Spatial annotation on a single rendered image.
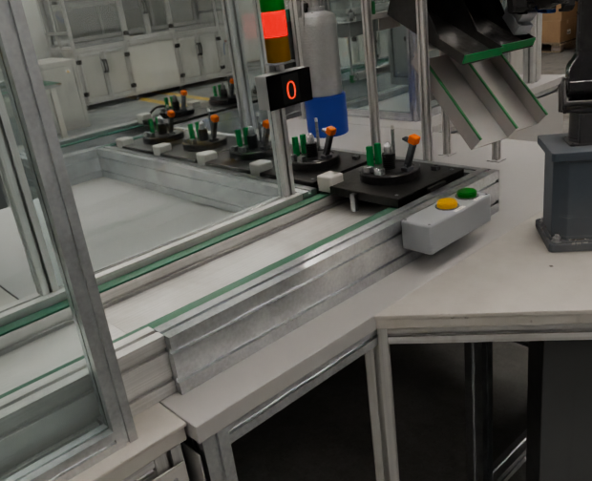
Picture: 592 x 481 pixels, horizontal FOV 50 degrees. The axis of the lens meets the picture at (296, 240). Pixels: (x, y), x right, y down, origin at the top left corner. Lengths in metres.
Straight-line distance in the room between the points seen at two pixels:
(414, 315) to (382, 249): 0.17
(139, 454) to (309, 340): 0.33
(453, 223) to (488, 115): 0.49
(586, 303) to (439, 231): 0.29
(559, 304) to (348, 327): 0.35
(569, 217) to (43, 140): 0.96
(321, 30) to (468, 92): 0.79
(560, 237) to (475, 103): 0.50
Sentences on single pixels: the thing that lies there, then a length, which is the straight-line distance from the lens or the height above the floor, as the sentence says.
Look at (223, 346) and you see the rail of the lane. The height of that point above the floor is 0.90.
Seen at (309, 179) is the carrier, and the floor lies 0.97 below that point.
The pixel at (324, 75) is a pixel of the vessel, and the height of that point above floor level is 1.09.
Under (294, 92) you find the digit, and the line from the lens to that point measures 1.37.
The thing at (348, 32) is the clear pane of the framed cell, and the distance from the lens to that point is 2.68.
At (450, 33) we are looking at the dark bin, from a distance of 1.69.
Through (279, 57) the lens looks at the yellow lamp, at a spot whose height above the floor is 1.27.
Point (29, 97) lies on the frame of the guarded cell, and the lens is 0.75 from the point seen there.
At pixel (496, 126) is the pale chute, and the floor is 1.02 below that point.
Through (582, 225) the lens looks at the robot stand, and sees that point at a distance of 1.34.
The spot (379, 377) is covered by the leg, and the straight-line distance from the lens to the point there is 1.22.
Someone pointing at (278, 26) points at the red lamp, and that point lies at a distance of 1.35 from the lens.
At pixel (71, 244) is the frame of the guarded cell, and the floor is 1.15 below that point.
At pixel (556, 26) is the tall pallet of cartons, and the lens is 10.35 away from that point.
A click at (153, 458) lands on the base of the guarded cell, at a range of 0.93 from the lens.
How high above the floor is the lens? 1.41
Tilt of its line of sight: 22 degrees down
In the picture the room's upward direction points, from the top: 7 degrees counter-clockwise
